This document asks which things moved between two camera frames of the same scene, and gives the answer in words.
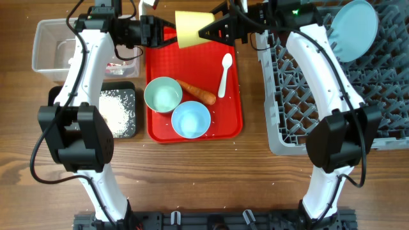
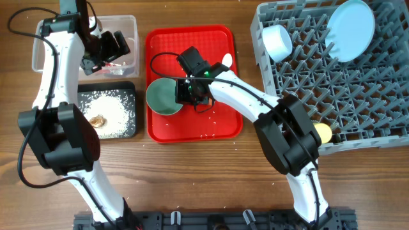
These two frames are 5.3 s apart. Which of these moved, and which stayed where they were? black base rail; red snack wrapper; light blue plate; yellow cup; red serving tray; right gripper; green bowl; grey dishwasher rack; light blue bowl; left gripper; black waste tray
Moved: yellow cup; light blue bowl; left gripper; right gripper
Stayed: black base rail; grey dishwasher rack; red serving tray; light blue plate; red snack wrapper; black waste tray; green bowl
